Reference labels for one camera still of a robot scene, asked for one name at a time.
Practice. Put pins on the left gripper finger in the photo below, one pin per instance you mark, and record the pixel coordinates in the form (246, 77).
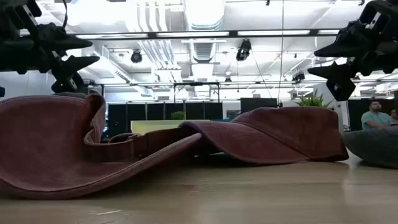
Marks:
(70, 77)
(62, 40)

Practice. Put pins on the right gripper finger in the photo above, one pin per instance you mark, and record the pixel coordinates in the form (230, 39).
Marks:
(348, 43)
(340, 81)

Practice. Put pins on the dark grey baseball cap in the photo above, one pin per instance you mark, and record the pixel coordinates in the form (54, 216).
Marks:
(373, 146)

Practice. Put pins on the small potted green plant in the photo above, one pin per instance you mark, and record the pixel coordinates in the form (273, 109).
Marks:
(312, 101)

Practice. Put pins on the black ceiling spotlight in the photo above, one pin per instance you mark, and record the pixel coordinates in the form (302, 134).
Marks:
(136, 57)
(298, 76)
(244, 49)

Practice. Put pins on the person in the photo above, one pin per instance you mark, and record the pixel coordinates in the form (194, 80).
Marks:
(395, 116)
(374, 119)

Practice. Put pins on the black monitor panel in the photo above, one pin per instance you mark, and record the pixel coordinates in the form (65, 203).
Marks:
(258, 105)

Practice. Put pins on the green bush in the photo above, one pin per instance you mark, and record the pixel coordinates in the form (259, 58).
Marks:
(178, 115)

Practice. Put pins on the black overhead beam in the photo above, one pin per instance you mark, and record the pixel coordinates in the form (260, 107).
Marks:
(192, 35)

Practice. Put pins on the black partition wall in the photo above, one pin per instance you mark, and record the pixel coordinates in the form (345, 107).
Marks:
(155, 116)
(354, 113)

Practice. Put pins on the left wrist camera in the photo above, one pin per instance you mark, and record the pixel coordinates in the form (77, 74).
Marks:
(31, 9)

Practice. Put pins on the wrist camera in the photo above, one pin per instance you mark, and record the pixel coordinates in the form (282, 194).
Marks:
(31, 9)
(374, 15)

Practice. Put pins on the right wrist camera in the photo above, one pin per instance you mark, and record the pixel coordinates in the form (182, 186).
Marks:
(374, 15)

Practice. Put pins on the black metal rack frame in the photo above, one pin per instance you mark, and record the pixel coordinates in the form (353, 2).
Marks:
(196, 84)

